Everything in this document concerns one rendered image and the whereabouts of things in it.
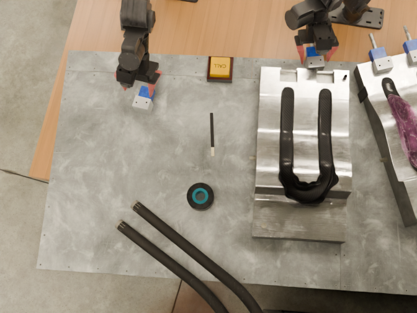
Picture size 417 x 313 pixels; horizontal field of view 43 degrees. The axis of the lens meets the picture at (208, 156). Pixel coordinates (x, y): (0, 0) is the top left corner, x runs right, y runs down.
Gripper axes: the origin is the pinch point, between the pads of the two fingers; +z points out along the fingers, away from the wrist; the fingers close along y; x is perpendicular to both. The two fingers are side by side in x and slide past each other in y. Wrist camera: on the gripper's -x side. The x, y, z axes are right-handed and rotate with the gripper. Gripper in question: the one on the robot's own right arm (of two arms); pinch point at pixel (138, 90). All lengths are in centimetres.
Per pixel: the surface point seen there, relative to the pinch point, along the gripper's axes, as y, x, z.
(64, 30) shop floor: -74, 91, 54
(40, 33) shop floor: -85, 87, 57
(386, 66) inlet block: 68, 26, -10
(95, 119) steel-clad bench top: -13.7, -1.2, 15.1
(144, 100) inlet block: 0.8, 3.5, 6.2
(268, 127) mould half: 39.0, 2.5, 3.4
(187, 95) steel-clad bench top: 11.9, 11.9, 7.6
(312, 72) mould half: 47, 19, -7
